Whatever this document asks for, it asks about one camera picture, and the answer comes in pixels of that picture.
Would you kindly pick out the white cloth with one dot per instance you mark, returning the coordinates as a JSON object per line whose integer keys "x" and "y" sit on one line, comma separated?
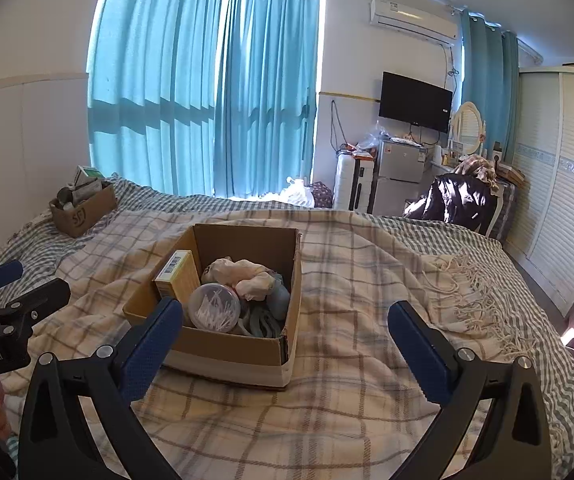
{"x": 247, "y": 280}

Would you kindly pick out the clear cotton swab container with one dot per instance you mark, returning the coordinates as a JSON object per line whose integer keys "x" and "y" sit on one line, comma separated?
{"x": 214, "y": 307}

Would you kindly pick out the white plastic bag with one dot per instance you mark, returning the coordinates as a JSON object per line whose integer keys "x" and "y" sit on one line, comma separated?
{"x": 298, "y": 192}

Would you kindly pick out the large cardboard box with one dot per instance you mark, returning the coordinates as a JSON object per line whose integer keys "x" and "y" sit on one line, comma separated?
{"x": 227, "y": 350}

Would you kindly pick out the black jacket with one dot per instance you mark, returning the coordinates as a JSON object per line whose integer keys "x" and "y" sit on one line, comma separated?
{"x": 452, "y": 200}

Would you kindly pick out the small yellow carton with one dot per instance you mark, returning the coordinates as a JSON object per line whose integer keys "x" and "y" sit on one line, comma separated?
{"x": 182, "y": 285}

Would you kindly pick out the cream plaid blanket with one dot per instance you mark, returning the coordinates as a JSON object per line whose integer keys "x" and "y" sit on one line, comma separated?
{"x": 357, "y": 280}

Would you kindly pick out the white air conditioner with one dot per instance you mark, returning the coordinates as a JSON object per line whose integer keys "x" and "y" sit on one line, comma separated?
{"x": 412, "y": 20}

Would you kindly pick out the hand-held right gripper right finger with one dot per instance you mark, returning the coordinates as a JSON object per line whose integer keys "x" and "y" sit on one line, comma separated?
{"x": 419, "y": 355}

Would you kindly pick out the black television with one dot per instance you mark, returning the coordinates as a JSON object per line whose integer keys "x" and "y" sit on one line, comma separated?
{"x": 414, "y": 102}

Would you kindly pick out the dark patterned bag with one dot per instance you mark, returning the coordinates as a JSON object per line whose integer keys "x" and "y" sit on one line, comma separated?
{"x": 323, "y": 196}

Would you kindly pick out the small cardboard box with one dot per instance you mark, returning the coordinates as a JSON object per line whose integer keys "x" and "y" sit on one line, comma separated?
{"x": 84, "y": 215}

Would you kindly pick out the clear plastic bag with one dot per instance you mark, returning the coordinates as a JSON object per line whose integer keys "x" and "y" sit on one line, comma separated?
{"x": 373, "y": 137}

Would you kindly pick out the dark round tin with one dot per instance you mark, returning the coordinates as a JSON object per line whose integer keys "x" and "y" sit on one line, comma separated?
{"x": 64, "y": 195}

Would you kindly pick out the light blue cloth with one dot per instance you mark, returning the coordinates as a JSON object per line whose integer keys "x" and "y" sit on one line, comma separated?
{"x": 279, "y": 297}

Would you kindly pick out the white suitcase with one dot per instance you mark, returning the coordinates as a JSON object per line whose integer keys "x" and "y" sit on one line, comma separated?
{"x": 347, "y": 182}

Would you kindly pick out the white louvred wardrobe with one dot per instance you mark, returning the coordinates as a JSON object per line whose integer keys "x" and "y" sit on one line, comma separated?
{"x": 552, "y": 200}

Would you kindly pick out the plaid scarf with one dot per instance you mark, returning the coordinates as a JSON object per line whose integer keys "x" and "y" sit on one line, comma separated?
{"x": 474, "y": 167}

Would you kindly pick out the gingham bed sheet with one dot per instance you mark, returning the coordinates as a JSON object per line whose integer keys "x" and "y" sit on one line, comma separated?
{"x": 542, "y": 340}

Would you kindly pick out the silver fridge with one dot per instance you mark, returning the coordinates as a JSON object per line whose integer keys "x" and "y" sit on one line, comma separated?
{"x": 399, "y": 170}

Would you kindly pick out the narrow blue curtain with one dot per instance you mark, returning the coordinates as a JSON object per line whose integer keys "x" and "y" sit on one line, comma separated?
{"x": 487, "y": 75}

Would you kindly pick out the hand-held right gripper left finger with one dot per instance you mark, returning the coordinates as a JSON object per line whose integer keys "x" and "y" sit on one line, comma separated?
{"x": 149, "y": 355}

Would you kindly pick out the wide blue curtain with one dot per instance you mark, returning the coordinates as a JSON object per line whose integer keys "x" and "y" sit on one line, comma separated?
{"x": 157, "y": 85}

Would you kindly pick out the white oval mirror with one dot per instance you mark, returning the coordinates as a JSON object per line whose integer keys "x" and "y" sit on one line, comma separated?
{"x": 467, "y": 127}

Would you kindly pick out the green white carton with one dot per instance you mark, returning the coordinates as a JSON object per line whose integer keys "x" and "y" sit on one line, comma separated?
{"x": 87, "y": 174}

